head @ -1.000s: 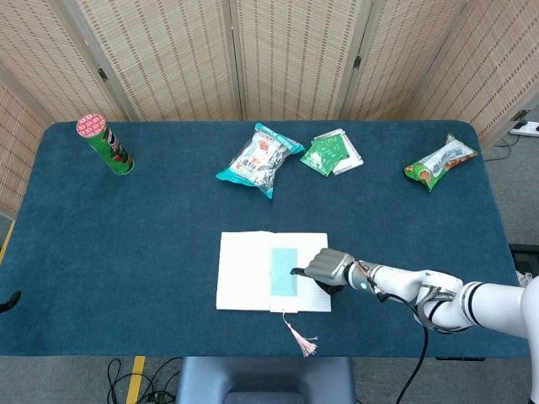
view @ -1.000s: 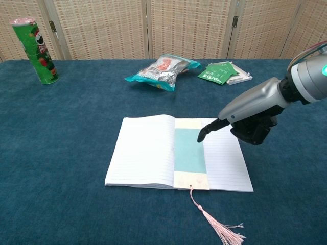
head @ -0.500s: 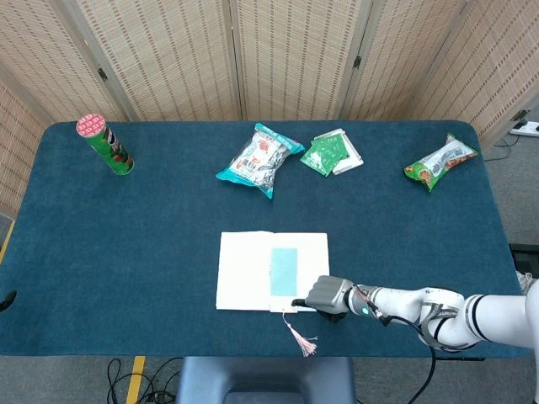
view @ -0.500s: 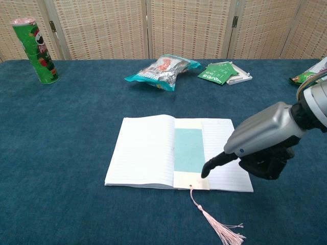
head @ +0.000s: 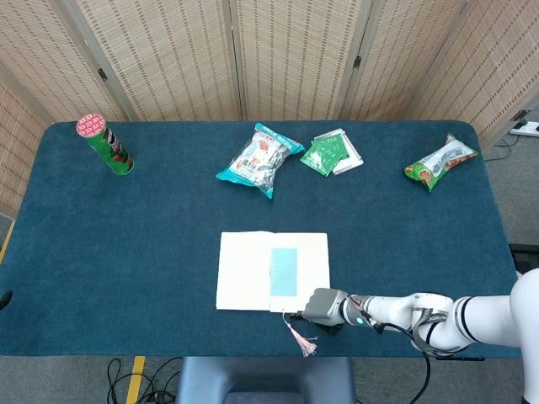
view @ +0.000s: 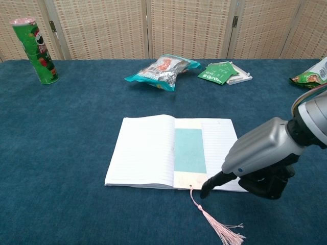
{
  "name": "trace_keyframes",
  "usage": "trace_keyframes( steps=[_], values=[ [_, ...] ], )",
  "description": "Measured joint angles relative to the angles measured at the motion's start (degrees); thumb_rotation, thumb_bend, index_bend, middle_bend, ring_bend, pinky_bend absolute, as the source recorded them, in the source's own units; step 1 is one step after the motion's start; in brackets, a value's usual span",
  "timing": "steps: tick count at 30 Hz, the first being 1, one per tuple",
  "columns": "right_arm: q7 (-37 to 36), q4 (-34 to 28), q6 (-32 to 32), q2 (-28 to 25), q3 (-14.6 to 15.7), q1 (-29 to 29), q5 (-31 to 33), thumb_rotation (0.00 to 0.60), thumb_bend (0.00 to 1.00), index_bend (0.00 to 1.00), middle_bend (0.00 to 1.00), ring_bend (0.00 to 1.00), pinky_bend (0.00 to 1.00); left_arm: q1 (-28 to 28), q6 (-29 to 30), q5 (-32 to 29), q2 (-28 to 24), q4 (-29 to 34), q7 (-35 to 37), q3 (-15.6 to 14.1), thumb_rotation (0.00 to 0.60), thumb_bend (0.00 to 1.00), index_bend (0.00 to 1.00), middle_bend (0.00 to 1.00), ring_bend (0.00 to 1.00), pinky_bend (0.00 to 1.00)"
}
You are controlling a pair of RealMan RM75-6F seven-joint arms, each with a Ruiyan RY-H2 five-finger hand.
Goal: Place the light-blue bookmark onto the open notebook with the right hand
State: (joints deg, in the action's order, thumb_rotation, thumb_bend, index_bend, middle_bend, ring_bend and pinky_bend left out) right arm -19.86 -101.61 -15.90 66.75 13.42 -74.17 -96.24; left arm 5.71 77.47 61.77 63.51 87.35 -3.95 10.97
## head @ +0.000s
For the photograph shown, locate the dark teal table cloth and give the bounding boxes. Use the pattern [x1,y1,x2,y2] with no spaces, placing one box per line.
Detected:
[0,120,534,359]

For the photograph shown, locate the teal silver snack bag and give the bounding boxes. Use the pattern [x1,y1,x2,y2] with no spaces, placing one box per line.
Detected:
[215,122,306,200]

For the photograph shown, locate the white plastic frame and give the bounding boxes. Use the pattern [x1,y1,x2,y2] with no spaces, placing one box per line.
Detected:
[313,129,365,176]

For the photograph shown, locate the green noodle snack bag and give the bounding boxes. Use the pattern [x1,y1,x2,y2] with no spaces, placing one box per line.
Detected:
[403,133,480,194]

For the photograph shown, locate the green Pringles can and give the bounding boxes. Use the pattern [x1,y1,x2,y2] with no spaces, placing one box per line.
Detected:
[75,113,136,176]

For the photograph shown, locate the teal cream bookmark pink tassel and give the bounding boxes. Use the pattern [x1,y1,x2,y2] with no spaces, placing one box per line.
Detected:
[268,237,319,358]

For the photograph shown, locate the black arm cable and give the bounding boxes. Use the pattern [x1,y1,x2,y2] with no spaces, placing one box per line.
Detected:
[369,317,433,404]

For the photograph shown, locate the white notebook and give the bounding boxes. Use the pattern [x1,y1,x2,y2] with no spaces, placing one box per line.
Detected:
[216,230,332,313]

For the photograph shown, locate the black equipment box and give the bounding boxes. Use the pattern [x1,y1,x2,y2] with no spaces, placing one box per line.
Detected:
[508,242,539,274]

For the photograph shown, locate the woven bamboo folding screen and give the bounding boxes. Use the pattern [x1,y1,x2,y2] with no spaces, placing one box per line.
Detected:
[0,0,539,220]

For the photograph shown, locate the black floor cables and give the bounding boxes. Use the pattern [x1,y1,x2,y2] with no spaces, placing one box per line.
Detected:
[106,356,183,404]

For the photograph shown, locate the green paper packet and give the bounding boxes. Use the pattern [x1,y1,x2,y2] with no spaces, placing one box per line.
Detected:
[299,135,350,178]

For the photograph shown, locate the white power strip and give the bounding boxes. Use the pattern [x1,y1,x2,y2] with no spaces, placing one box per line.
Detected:
[508,120,539,136]

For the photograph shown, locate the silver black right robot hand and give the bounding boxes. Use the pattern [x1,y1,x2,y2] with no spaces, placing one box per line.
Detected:
[294,287,350,336]

